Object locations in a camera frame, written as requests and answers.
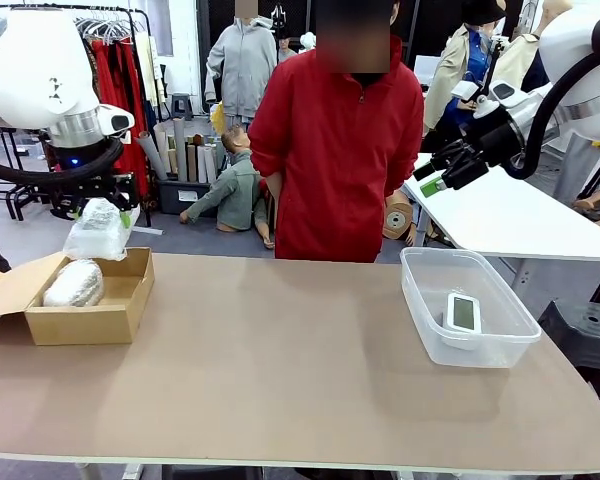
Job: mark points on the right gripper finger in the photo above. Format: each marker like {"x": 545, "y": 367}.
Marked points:
{"x": 455, "y": 156}
{"x": 462, "y": 175}

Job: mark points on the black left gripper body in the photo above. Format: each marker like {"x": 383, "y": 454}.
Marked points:
{"x": 90, "y": 182}

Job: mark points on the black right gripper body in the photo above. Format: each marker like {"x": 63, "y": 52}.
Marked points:
{"x": 497, "y": 145}

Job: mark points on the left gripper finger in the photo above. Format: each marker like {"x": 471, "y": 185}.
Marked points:
{"x": 126, "y": 202}
{"x": 67, "y": 205}

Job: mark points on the bubble-wrapped printed clock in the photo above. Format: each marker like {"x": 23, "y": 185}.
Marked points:
{"x": 97, "y": 235}

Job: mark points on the rounded bubble-wrapped clock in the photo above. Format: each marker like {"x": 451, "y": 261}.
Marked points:
{"x": 75, "y": 285}

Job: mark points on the white digital clock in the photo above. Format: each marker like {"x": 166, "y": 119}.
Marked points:
{"x": 462, "y": 312}

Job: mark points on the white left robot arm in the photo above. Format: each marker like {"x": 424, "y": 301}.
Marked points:
{"x": 35, "y": 75}

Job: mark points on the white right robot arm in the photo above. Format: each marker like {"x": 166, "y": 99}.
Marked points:
{"x": 580, "y": 40}

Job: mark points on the person's right forearm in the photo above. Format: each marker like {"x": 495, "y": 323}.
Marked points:
{"x": 276, "y": 195}

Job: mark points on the dark grey storage bin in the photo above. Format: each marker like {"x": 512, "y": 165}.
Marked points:
{"x": 175, "y": 197}

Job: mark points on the leaning grey cardboard tube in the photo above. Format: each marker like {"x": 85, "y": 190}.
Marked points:
{"x": 152, "y": 157}

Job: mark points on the cream paper roll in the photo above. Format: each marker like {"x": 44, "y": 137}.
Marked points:
{"x": 162, "y": 145}

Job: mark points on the tall grey cardboard tube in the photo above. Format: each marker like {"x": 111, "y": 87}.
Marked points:
{"x": 180, "y": 150}

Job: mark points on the brown cardboard tube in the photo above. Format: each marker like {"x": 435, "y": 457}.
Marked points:
{"x": 192, "y": 162}

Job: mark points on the brown paper spool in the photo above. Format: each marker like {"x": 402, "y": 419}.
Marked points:
{"x": 396, "y": 217}

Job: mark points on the black tripod stand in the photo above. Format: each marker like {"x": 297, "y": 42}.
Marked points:
{"x": 495, "y": 60}

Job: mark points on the mannequin cream jacket navy dress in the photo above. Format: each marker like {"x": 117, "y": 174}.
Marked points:
{"x": 522, "y": 60}

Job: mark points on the white rectangular box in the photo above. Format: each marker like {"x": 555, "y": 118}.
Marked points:
{"x": 426, "y": 70}

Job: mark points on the mannequin beige coat blue shirt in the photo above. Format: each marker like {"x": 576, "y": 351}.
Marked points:
{"x": 450, "y": 65}

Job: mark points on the white paper roll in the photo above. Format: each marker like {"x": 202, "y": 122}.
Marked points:
{"x": 210, "y": 162}

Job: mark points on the seated mannequin green shirt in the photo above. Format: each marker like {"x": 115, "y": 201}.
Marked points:
{"x": 235, "y": 190}

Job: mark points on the red hanging dress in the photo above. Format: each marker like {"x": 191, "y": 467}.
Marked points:
{"x": 115, "y": 75}

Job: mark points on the grey step stool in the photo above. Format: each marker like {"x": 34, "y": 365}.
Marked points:
{"x": 181, "y": 105}

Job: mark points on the person in red jacket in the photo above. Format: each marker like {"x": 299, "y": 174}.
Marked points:
{"x": 340, "y": 150}

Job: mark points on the open cardboard box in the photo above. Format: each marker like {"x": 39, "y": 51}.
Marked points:
{"x": 80, "y": 327}

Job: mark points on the yellow bag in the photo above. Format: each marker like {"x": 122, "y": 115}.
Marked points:
{"x": 218, "y": 115}

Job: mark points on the cream hanging garment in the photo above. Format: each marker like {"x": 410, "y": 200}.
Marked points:
{"x": 147, "y": 65}

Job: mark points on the clear plastic container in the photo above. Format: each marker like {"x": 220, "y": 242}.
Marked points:
{"x": 480, "y": 356}

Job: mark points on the mannequin in grey hoodie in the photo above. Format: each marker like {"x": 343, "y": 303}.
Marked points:
{"x": 240, "y": 60}

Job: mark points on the black plastic stool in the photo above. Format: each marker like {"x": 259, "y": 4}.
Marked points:
{"x": 590, "y": 325}

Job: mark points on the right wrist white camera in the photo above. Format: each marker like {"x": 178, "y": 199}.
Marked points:
{"x": 464, "y": 91}

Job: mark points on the white table leg frame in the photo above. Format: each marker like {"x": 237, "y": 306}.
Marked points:
{"x": 130, "y": 471}

